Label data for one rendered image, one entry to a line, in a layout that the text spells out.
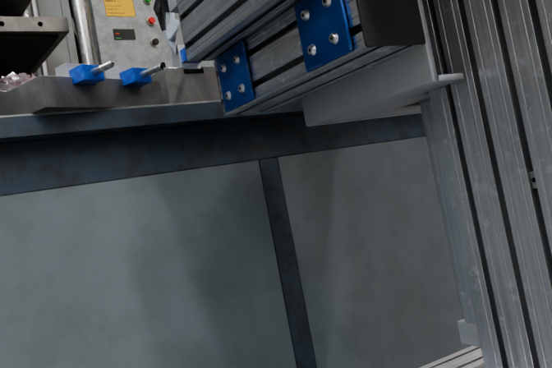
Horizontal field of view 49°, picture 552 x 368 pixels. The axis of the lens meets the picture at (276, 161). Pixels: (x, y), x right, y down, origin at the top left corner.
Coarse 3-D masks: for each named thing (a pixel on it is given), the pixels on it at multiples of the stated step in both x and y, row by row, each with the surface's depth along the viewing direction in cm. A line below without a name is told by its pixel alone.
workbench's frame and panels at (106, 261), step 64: (0, 128) 101; (64, 128) 107; (128, 128) 115; (192, 128) 126; (256, 128) 135; (320, 128) 145; (384, 128) 157; (0, 192) 104; (64, 192) 110; (128, 192) 117; (192, 192) 124; (256, 192) 133; (320, 192) 142; (384, 192) 154; (0, 256) 103; (64, 256) 109; (128, 256) 115; (192, 256) 122; (256, 256) 130; (320, 256) 140; (384, 256) 150; (448, 256) 163; (0, 320) 101; (64, 320) 107; (128, 320) 113; (192, 320) 120; (256, 320) 128; (320, 320) 137; (384, 320) 147; (448, 320) 159
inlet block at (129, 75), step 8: (160, 64) 111; (112, 72) 116; (120, 72) 115; (128, 72) 114; (136, 72) 114; (144, 72) 114; (152, 72) 113; (128, 80) 114; (136, 80) 113; (144, 80) 115
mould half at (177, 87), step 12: (168, 72) 127; (180, 72) 129; (204, 72) 132; (168, 84) 127; (180, 84) 129; (192, 84) 130; (204, 84) 132; (216, 84) 133; (168, 96) 127; (180, 96) 128; (192, 96) 130; (204, 96) 131; (216, 96) 133
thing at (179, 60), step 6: (180, 48) 131; (174, 54) 132; (180, 54) 131; (174, 60) 132; (180, 60) 130; (186, 60) 129; (174, 66) 133; (180, 66) 130; (186, 66) 131; (192, 66) 132; (198, 66) 133; (186, 72) 134; (192, 72) 135
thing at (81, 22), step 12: (72, 0) 196; (84, 0) 198; (24, 12) 254; (72, 12) 197; (84, 12) 197; (72, 24) 197; (84, 24) 196; (84, 36) 196; (84, 48) 195; (84, 60) 195; (96, 60) 197; (36, 72) 253
